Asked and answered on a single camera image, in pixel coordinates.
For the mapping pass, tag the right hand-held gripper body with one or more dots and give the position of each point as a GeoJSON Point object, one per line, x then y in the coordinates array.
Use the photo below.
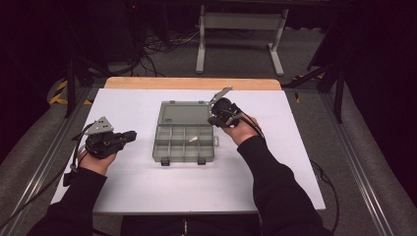
{"type": "Point", "coordinates": [226, 113]}

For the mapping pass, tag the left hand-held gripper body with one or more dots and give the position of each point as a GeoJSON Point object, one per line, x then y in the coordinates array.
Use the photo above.
{"type": "Point", "coordinates": [103, 144]}

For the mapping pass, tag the small white piece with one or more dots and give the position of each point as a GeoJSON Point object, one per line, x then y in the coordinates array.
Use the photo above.
{"type": "Point", "coordinates": [193, 139]}

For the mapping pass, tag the clear grey compartment box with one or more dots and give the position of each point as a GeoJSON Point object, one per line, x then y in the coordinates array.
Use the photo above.
{"type": "Point", "coordinates": [183, 147]}

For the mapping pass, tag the person's left hand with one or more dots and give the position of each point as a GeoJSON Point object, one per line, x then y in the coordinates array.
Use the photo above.
{"type": "Point", "coordinates": [98, 164]}

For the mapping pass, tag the person's right hand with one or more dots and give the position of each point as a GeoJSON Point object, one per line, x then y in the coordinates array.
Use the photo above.
{"type": "Point", "coordinates": [244, 131]}

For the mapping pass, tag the white table board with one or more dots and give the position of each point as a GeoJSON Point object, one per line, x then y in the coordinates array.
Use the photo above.
{"type": "Point", "coordinates": [147, 183]}

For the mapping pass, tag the wooden table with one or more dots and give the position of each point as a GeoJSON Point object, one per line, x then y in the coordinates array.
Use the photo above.
{"type": "Point", "coordinates": [164, 83]}

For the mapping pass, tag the yellow black floor tape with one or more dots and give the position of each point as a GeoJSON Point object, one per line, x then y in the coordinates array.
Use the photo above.
{"type": "Point", "coordinates": [59, 96]}

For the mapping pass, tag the person's dark clothed torso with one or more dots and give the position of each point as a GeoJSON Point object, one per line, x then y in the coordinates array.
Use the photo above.
{"type": "Point", "coordinates": [196, 226]}

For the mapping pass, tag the aluminium floor rail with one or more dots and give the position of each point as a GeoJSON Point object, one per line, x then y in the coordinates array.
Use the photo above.
{"type": "Point", "coordinates": [46, 157]}
{"type": "Point", "coordinates": [357, 164]}

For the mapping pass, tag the black metal stand post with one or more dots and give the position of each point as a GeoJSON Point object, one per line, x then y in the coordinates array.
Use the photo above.
{"type": "Point", "coordinates": [70, 88]}
{"type": "Point", "coordinates": [339, 95]}

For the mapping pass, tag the white metal stand frame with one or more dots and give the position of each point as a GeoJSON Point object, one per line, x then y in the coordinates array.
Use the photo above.
{"type": "Point", "coordinates": [242, 21]}

